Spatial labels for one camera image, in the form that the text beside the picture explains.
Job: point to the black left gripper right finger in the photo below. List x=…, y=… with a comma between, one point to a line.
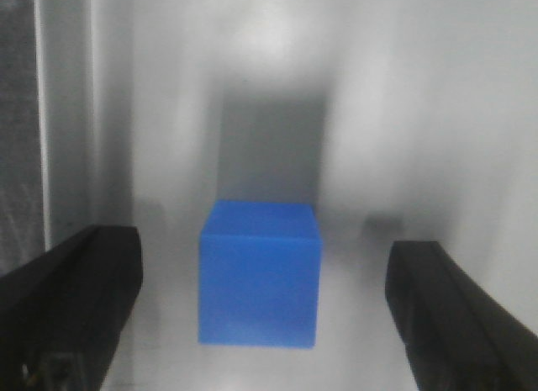
x=456, y=337

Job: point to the blue foam cube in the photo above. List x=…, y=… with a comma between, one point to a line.
x=258, y=275

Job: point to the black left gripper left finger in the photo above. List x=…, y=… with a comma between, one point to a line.
x=62, y=314

